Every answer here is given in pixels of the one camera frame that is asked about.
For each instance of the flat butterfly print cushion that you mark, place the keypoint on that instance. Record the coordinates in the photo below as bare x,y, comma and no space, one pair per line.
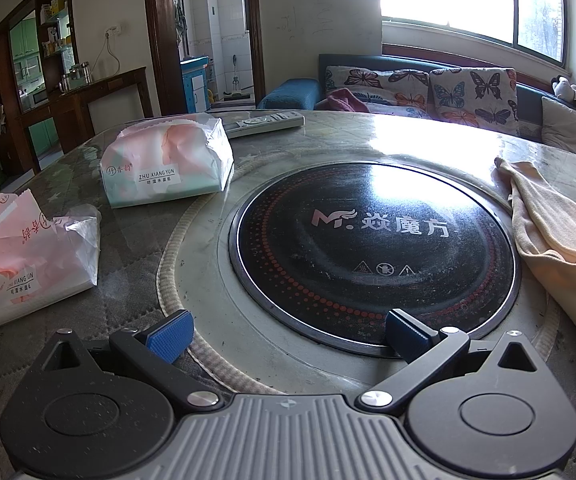
368,82

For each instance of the dark blue sofa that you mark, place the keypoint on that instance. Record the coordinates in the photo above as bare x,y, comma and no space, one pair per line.
528,102

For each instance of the black white plush panda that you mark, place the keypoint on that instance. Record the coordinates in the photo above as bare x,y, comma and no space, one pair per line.
565,89

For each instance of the dark wooden door frame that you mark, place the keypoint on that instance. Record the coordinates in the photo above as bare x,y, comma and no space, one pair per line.
155,35

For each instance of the pink green tissue pack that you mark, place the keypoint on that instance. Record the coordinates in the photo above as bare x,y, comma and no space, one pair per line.
168,160

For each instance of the small blue white cabinet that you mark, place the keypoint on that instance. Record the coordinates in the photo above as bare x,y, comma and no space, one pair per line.
193,82

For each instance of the metal canister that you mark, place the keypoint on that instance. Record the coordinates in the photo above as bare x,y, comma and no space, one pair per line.
74,72
86,71

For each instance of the pink cloth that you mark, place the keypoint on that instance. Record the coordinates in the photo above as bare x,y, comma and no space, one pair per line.
345,101

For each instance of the dark wooden shelf unit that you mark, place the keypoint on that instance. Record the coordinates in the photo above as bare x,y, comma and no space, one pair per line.
0,90

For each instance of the grey remote control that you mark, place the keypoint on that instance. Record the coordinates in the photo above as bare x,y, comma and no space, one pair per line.
268,122

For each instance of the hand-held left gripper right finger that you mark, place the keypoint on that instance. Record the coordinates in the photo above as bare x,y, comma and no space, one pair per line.
408,336

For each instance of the grey pillow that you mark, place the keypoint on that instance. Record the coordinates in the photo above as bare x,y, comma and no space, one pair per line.
568,127

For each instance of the round black induction cooktop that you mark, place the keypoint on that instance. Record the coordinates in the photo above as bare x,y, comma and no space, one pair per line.
368,260

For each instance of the white wall socket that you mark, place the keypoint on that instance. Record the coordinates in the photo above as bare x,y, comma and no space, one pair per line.
114,30

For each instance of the green kitchen cabinet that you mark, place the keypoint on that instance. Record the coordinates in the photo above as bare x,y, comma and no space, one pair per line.
23,40

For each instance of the cream garment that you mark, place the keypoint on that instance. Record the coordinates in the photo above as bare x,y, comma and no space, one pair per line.
553,240

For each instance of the floor mop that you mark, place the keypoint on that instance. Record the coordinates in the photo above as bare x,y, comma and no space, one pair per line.
235,82

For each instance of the upright butterfly print cushion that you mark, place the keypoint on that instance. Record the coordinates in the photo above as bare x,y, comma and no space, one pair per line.
468,95

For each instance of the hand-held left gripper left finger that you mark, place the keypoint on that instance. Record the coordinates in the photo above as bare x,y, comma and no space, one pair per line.
168,337

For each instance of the dark wooden sideboard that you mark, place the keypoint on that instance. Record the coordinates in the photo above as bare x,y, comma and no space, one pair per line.
108,95

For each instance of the hanging dark cloth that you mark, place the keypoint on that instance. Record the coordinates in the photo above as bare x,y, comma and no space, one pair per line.
182,25

